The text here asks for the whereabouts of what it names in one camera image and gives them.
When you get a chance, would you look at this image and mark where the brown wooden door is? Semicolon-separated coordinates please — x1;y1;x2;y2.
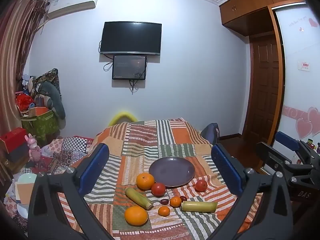
249;33;280;137

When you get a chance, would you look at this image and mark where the wall-mounted black television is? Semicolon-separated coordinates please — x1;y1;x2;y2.
99;21;162;56

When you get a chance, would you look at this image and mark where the green fabric storage box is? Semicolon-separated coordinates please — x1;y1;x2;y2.
20;109;61;143

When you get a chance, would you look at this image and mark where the grey plush toy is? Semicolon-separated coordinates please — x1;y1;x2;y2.
35;81;66;119

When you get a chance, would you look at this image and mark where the small black wall monitor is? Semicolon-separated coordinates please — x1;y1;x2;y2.
112;54;147;80

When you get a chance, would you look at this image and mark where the yellow chair back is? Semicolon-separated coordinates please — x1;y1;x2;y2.
108;111;139;128

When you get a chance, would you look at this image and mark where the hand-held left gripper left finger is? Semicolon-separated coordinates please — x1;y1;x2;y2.
27;142;115;240

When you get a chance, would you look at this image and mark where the red tomato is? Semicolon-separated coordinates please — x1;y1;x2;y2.
151;182;166;197
195;179;208;192

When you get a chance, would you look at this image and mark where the dark grey box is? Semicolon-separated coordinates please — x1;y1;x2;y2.
5;144;31;163

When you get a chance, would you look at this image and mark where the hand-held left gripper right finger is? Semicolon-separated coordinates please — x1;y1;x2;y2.
211;143;294;240

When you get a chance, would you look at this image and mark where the pink bunny toy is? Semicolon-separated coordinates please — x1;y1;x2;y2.
24;133;42;161

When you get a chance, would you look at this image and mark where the wooden overhead cabinet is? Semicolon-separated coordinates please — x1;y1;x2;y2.
219;0;304;37

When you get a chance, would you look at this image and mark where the dark purple plate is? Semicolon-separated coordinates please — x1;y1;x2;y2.
149;157;195;188

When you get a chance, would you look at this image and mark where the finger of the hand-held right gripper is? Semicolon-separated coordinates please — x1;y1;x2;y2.
255;142;297;178
275;131;316;157

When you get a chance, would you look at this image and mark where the corn cob with husk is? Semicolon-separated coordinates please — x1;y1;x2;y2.
181;201;217;213
125;187;154;210

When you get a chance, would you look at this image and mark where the white air conditioner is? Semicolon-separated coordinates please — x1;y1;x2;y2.
46;0;100;19

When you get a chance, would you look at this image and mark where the patterned dark bag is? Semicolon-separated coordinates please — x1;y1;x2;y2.
34;68;62;98

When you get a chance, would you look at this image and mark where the large orange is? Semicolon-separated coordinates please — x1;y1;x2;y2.
136;173;155;190
124;206;149;226

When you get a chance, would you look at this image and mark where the striped brown curtain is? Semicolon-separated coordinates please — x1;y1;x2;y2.
0;0;49;170

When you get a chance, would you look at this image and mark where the white heart-print wardrobe door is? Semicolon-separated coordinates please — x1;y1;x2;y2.
271;4;320;167

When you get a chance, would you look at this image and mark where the red box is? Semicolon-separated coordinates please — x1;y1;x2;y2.
0;127;28;154

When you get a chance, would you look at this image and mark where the striped patchwork tablecloth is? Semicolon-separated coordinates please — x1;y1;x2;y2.
57;117;263;240

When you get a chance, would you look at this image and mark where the red plastic bag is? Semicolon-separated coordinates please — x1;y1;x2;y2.
15;92;35;112

